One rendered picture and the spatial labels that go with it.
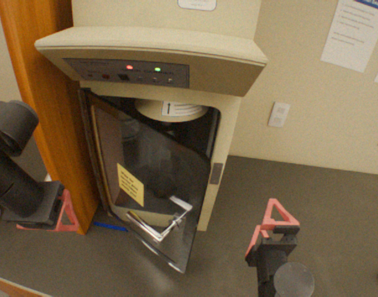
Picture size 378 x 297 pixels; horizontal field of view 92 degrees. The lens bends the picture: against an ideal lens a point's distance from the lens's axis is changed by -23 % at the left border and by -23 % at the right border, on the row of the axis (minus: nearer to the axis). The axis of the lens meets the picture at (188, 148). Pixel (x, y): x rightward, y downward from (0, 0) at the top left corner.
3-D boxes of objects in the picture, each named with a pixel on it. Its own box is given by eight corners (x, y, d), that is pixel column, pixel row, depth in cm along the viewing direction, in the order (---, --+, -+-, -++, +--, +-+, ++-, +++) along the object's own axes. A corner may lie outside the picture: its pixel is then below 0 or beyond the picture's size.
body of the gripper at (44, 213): (23, 189, 32) (-8, 163, 27) (67, 187, 31) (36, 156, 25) (9, 224, 28) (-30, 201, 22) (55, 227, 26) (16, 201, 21)
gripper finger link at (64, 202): (62, 210, 38) (28, 183, 31) (91, 210, 37) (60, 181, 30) (52, 244, 34) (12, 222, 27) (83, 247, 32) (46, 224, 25)
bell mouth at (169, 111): (145, 85, 61) (145, 66, 58) (209, 91, 61) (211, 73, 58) (124, 117, 47) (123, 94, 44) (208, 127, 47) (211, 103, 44)
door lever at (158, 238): (143, 205, 46) (143, 197, 44) (179, 231, 42) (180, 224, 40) (124, 219, 43) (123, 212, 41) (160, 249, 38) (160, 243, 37)
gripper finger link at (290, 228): (292, 192, 40) (302, 235, 33) (280, 213, 44) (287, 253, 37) (258, 190, 40) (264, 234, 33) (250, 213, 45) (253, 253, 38)
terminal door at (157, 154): (108, 209, 66) (83, 86, 41) (185, 273, 53) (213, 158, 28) (106, 210, 66) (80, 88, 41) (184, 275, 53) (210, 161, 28)
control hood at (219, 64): (77, 76, 41) (72, 26, 35) (243, 92, 40) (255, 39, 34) (44, 103, 32) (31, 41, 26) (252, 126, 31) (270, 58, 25)
